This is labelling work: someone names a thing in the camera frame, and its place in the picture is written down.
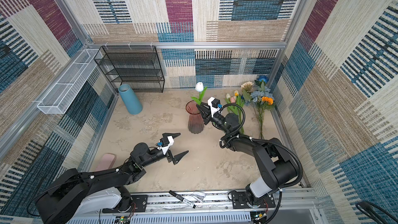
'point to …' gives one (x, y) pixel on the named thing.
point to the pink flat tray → (106, 162)
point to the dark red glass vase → (196, 122)
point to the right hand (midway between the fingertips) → (198, 104)
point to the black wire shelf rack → (137, 66)
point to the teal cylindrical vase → (130, 99)
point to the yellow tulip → (242, 127)
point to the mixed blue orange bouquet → (258, 94)
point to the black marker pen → (190, 204)
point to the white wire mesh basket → (58, 99)
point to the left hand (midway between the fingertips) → (183, 140)
